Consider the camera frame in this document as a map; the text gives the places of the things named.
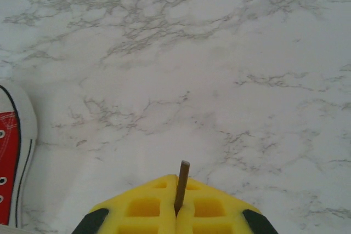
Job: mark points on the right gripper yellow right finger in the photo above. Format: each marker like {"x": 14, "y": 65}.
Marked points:
{"x": 211, "y": 212}

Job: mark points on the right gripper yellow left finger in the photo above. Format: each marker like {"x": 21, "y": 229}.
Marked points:
{"x": 142, "y": 212}

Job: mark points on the white shoelace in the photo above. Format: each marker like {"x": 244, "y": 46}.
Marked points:
{"x": 181, "y": 184}

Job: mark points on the red canvas sneaker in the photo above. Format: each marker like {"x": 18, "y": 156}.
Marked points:
{"x": 11, "y": 135}

